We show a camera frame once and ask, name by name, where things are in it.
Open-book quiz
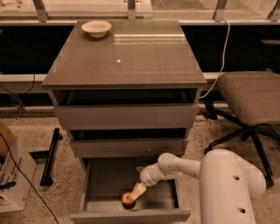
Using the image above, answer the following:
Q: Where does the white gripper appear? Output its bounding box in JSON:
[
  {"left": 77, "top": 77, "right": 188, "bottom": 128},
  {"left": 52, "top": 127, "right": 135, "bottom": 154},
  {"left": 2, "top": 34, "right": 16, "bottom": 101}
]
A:
[{"left": 129, "top": 164, "right": 163, "bottom": 201}]

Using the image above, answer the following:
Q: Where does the red apple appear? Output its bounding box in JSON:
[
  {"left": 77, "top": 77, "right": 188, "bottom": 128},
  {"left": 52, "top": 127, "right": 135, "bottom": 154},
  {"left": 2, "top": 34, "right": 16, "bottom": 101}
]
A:
[{"left": 121, "top": 191, "right": 136, "bottom": 209}]

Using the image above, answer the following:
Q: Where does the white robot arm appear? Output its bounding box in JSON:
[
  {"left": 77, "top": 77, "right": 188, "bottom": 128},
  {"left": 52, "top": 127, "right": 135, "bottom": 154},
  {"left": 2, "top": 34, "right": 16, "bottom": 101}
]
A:
[{"left": 126, "top": 149, "right": 266, "bottom": 224}]

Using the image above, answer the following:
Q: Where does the grey bottom drawer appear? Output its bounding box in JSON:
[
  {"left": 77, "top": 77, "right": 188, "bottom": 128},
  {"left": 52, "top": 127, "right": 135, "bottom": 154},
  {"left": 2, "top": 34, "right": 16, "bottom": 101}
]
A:
[{"left": 70, "top": 157, "right": 191, "bottom": 224}]

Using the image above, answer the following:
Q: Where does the grey drawer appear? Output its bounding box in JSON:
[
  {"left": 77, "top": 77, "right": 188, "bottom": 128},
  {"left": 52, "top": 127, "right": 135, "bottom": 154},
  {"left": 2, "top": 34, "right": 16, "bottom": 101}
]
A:
[
  {"left": 53, "top": 88, "right": 200, "bottom": 130},
  {"left": 70, "top": 157, "right": 191, "bottom": 224},
  {"left": 70, "top": 128, "right": 189, "bottom": 158}
]

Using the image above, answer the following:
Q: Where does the grey middle drawer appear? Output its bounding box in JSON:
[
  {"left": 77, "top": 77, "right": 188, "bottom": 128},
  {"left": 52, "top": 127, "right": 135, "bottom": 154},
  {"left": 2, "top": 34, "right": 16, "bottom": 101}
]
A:
[{"left": 70, "top": 128, "right": 189, "bottom": 158}]

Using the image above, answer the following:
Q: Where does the grey top drawer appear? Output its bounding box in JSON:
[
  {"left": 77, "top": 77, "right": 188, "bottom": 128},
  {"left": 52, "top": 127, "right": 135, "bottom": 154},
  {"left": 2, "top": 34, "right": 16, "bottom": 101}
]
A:
[{"left": 53, "top": 88, "right": 200, "bottom": 130}]

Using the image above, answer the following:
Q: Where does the grey drawer cabinet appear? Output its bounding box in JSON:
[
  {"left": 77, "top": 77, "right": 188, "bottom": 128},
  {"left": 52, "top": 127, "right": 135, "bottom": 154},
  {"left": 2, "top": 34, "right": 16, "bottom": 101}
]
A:
[{"left": 42, "top": 19, "right": 207, "bottom": 173}]

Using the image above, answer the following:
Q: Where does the black metal bar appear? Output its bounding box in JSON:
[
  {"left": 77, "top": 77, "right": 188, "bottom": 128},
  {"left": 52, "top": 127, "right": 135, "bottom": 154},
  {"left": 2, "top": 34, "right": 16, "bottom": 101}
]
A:
[{"left": 40, "top": 128, "right": 63, "bottom": 186}]

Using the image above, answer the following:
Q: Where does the white cardboard box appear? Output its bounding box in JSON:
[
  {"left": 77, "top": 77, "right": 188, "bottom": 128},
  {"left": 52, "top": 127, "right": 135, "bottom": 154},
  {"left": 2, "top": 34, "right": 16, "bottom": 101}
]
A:
[{"left": 0, "top": 122, "right": 37, "bottom": 213}]

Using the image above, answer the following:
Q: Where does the grey office chair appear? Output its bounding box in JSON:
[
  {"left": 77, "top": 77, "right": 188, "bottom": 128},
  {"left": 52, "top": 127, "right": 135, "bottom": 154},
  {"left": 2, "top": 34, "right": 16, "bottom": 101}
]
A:
[{"left": 203, "top": 71, "right": 280, "bottom": 187}]

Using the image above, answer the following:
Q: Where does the white paper bowl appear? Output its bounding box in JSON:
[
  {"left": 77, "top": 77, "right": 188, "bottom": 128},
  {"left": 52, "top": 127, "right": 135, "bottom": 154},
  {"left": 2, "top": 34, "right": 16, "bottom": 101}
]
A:
[{"left": 81, "top": 20, "right": 112, "bottom": 38}]

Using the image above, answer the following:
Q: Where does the black cable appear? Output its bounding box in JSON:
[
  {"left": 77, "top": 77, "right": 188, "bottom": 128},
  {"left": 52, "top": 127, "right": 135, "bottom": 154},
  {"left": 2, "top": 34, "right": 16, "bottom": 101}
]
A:
[{"left": 0, "top": 132, "right": 60, "bottom": 224}]

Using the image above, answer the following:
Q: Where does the white cable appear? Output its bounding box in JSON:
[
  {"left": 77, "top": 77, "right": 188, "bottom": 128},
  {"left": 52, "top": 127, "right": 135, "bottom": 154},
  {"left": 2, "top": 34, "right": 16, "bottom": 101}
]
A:
[{"left": 199, "top": 17, "right": 231, "bottom": 100}]

